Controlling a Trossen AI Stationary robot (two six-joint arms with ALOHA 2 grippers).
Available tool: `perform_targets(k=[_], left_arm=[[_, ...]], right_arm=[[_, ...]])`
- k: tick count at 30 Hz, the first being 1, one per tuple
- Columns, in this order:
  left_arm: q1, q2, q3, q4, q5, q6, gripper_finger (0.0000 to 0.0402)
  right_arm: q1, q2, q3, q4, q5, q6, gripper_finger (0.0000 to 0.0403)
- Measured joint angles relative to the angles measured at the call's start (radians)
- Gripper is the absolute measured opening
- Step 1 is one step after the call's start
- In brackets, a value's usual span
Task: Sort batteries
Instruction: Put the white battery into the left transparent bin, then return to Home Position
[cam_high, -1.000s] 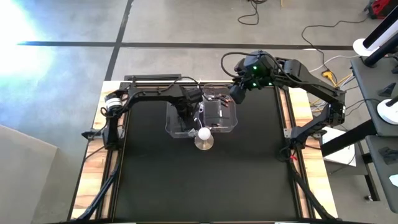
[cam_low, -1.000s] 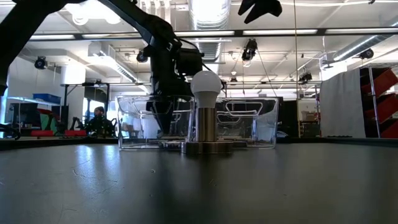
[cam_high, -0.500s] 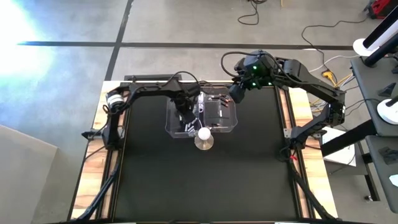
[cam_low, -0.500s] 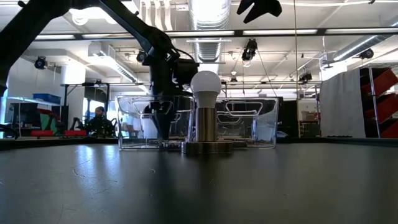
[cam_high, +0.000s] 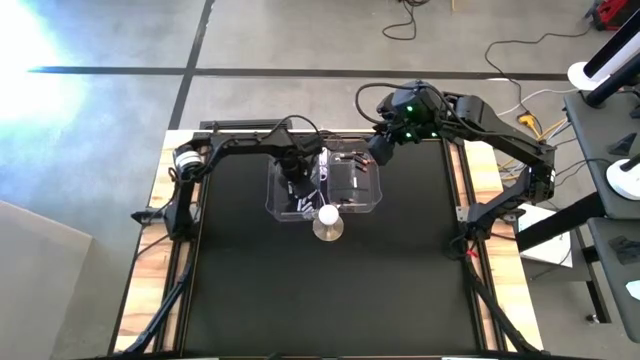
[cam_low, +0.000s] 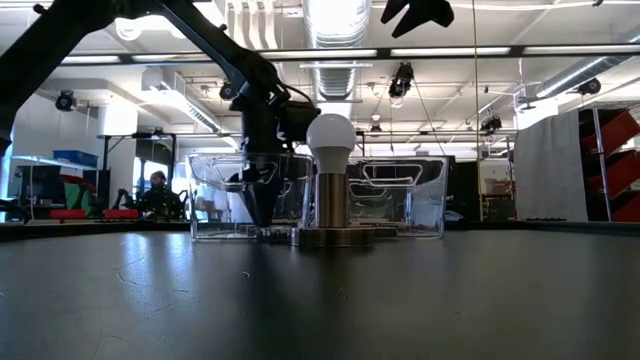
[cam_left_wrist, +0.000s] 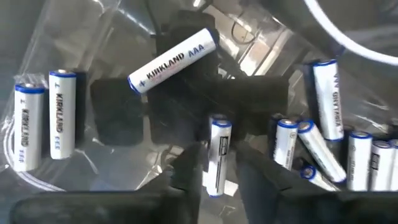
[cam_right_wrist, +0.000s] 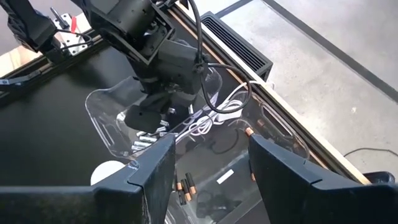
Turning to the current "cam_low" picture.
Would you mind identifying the grey ceiling duct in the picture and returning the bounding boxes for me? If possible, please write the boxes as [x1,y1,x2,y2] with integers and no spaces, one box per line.
[534,29,640,99]

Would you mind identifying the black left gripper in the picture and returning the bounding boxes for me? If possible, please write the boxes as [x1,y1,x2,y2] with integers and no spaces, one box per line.
[229,82,291,227]

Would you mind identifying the black table mat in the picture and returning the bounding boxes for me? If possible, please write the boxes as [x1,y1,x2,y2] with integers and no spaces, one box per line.
[0,222,640,360]

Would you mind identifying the brass lamp base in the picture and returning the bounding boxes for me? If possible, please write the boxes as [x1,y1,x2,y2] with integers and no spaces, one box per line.
[291,172,376,249]

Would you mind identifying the red cushion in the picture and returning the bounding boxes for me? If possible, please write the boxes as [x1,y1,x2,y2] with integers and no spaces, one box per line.
[102,208,140,222]
[48,208,88,222]

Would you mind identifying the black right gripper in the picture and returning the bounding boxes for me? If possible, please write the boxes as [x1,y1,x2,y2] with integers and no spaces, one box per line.
[380,0,455,39]

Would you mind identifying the silver ribbed ventilation duct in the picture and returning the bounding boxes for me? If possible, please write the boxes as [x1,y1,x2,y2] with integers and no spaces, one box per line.
[303,0,373,101]

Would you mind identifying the black gantry stand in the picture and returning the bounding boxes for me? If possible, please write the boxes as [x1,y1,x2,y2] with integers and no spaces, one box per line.
[99,130,177,211]

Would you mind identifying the blue crate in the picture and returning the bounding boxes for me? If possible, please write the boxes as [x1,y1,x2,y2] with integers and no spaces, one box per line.
[52,149,100,168]

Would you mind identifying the person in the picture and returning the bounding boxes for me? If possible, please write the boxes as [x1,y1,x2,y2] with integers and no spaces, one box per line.
[133,169,185,222]

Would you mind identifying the white curtain partition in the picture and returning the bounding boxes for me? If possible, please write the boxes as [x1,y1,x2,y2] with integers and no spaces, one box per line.
[514,109,589,224]

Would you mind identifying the white light bulb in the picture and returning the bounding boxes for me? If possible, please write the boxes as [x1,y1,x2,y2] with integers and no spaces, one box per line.
[305,112,358,175]

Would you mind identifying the thin hanging cord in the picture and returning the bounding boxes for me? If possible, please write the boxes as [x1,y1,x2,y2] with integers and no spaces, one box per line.
[472,0,480,221]

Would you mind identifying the white ceiling pipes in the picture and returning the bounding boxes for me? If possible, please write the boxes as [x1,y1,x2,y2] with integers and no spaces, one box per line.
[224,0,301,112]

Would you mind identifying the white table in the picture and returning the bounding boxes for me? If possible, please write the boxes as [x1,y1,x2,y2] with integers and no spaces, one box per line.
[10,154,101,174]

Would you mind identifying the shelf with red bins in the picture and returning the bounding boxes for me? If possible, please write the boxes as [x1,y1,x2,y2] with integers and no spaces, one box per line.
[578,102,640,224]

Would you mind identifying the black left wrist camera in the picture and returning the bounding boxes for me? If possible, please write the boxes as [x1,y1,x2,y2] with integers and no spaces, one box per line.
[277,99,322,146]

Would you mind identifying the clear plastic bin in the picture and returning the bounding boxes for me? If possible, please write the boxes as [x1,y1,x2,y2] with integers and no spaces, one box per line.
[185,151,315,242]
[347,155,450,240]

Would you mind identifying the overhead frame bar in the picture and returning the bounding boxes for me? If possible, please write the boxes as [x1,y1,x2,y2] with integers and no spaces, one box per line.
[59,45,640,65]

